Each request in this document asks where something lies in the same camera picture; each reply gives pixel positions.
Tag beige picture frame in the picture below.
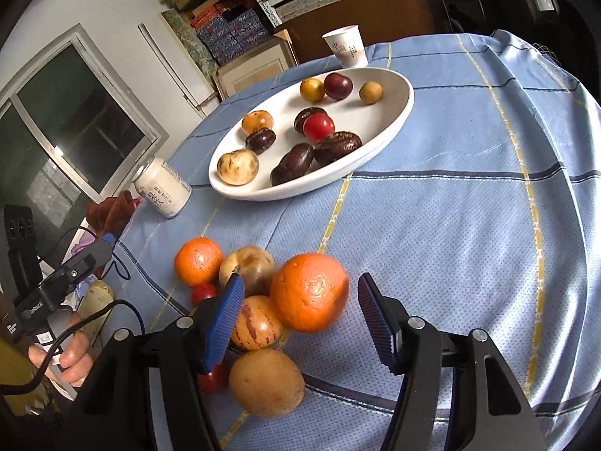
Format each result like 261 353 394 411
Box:
213 38 299 101

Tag stack of patterned gift boxes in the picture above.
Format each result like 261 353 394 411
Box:
150 0 273 64

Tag striped pepino melon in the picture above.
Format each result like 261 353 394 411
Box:
230 295 285 352

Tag brown wooden board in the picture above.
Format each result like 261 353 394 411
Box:
275 0 458 64

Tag green patterned panel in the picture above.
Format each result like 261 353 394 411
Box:
161 9 221 101

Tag dark purple plum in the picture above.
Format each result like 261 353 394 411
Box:
323 72 354 101

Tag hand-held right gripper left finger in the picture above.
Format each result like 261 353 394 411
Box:
59 272 246 451

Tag white wooden strips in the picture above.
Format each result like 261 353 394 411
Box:
138 23 207 118

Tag tan round pear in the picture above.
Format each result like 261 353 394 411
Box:
228 348 307 418

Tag black cable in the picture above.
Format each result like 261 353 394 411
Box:
0 298 146 395

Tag white oval plate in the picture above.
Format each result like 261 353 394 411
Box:
208 68 415 201

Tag yellow spotted round fruit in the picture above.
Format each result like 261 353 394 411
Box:
216 148 260 186

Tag black flat screen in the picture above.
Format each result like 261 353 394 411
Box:
434 0 601 85

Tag yellow tomato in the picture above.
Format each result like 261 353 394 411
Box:
299 77 326 104

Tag beige power strip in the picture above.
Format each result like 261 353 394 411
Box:
75 279 116 353

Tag white drink can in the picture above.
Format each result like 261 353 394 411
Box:
133 159 192 219

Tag white paper cup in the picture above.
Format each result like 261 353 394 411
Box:
322 25 368 69

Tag blue plaid tablecloth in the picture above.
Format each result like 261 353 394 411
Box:
94 29 601 451

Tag red tomato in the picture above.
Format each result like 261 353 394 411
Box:
190 282 219 307
197 364 231 395
303 113 336 142

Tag orange brown tomato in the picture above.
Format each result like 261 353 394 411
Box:
241 110 274 135

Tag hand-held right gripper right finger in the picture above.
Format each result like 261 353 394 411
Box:
358 272 548 451

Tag white framed window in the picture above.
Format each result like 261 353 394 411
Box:
0 26 170 292

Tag small brown longan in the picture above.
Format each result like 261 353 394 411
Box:
359 81 383 105

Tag person's left hand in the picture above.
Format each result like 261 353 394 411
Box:
27 312 97 388

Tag brown crumpled cloth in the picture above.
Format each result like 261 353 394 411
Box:
86 191 137 240

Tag beige round fruit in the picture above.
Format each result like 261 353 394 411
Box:
219 246 278 298

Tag orange tangerine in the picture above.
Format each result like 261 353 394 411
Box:
269 253 350 334
174 237 225 288

